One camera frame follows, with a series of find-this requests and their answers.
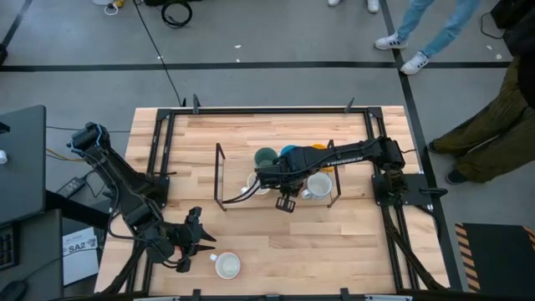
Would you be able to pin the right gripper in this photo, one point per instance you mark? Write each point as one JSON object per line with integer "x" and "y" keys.
{"x": 284, "y": 177}

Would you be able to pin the black computer mouse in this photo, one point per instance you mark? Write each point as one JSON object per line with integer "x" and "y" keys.
{"x": 12, "y": 290}

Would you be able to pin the green mug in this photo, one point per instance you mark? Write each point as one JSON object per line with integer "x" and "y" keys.
{"x": 265, "y": 156}

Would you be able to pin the grey side desk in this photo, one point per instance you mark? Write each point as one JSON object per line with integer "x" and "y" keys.
{"x": 21, "y": 180}

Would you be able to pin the black frame clamp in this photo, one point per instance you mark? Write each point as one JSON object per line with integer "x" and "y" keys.
{"x": 196, "y": 294}
{"x": 195, "y": 104}
{"x": 344, "y": 294}

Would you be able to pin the black hazard striped floor mat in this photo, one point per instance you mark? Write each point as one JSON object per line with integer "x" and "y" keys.
{"x": 497, "y": 259}

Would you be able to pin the white printed paper sheet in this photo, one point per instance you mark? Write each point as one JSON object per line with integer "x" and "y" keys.
{"x": 81, "y": 263}

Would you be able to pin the blue mug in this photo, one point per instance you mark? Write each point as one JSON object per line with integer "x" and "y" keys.
{"x": 288, "y": 149}

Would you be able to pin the small black desk object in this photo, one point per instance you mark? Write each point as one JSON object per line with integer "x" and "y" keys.
{"x": 3, "y": 127}

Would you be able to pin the white mug with dotted pattern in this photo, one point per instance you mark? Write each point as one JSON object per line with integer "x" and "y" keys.
{"x": 319, "y": 186}

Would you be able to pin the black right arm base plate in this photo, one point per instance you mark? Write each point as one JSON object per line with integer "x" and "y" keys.
{"x": 418, "y": 186}

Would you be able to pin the black bag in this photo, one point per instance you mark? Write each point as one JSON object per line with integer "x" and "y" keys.
{"x": 154, "y": 2}

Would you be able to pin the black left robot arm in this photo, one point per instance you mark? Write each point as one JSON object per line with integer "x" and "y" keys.
{"x": 125, "y": 196}

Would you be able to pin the person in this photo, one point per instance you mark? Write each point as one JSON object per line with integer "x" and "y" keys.
{"x": 493, "y": 138}
{"x": 373, "y": 5}
{"x": 451, "y": 25}

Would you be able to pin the small white cup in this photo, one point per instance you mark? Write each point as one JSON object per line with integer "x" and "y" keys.
{"x": 2, "y": 157}

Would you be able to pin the black desk support bar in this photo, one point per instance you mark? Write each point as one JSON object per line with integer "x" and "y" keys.
{"x": 75, "y": 207}

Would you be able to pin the grey desk with keyboard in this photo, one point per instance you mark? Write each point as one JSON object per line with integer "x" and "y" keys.
{"x": 37, "y": 251}

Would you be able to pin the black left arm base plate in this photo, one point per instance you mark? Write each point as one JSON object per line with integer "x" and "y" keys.
{"x": 163, "y": 200}

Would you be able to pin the yellow rimmed patterned mug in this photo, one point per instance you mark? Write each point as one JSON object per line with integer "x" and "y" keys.
{"x": 253, "y": 184}

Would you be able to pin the black power adapter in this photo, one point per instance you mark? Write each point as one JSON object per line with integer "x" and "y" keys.
{"x": 71, "y": 187}

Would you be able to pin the red rimmed white mug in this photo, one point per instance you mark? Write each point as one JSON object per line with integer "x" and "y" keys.
{"x": 227, "y": 266}

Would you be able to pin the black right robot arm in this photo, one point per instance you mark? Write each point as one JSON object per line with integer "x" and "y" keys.
{"x": 355, "y": 156}

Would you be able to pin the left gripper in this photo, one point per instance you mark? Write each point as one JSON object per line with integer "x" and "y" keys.
{"x": 186, "y": 240}

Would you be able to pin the black aluminium table frame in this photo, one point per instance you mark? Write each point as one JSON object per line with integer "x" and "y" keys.
{"x": 259, "y": 111}

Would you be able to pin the black keyboard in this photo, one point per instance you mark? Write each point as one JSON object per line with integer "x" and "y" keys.
{"x": 7, "y": 248}

